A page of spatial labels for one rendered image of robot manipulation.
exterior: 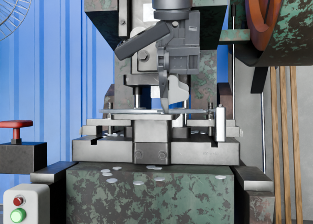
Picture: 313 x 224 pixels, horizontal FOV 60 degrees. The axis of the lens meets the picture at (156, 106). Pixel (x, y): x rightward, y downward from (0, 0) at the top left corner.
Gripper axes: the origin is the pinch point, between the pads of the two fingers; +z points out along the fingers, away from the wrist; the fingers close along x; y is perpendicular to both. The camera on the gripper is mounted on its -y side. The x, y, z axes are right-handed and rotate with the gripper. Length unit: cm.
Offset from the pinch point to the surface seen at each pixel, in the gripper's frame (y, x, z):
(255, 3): 33, 64, -15
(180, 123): 3.6, 17.3, 13.5
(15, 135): -36.7, 0.9, 8.0
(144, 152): -5.4, 3.1, 14.1
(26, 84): -116, 137, 45
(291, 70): 74, 117, 30
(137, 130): -7.3, 5.5, 9.1
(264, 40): 30.0, 35.4, -6.7
